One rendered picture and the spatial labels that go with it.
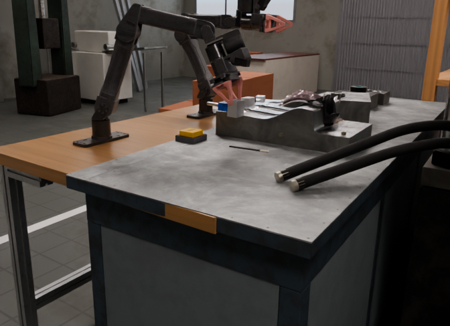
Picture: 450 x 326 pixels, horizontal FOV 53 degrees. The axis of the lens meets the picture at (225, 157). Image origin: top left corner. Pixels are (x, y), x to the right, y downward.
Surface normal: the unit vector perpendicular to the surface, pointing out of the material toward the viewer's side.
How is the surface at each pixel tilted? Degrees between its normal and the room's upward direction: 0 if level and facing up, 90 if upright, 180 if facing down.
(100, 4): 90
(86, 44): 90
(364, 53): 90
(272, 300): 90
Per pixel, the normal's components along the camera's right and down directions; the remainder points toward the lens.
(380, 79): -0.57, 0.22
